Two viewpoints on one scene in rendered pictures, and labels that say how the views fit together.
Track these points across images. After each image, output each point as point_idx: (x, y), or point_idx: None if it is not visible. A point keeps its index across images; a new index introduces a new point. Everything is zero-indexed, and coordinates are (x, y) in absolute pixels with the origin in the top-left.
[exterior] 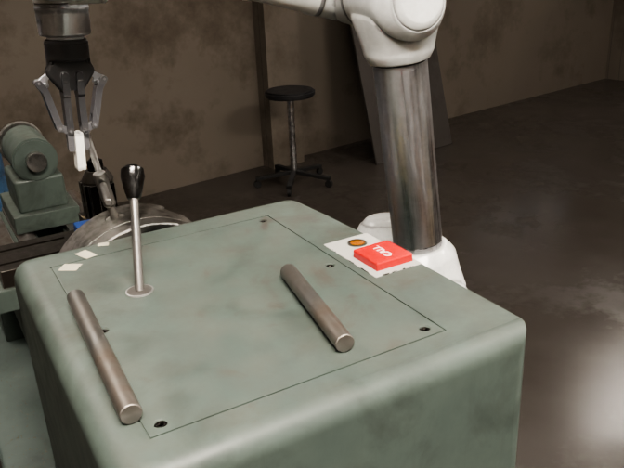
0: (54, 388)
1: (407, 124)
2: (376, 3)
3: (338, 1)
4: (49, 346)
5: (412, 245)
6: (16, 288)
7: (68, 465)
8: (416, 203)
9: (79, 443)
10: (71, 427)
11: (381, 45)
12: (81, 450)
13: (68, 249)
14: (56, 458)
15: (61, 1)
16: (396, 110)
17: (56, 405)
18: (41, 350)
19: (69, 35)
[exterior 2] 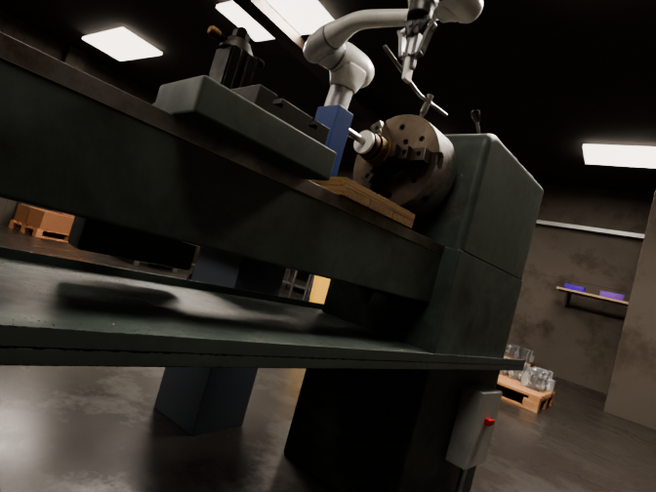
0: (516, 182)
1: None
2: (371, 69)
3: (342, 50)
4: (521, 165)
5: None
6: (494, 144)
7: (503, 218)
8: None
9: (529, 190)
10: (524, 189)
11: (361, 83)
12: (529, 192)
13: (437, 131)
14: (475, 236)
15: (466, 20)
16: (347, 109)
17: (512, 189)
18: (512, 169)
19: None
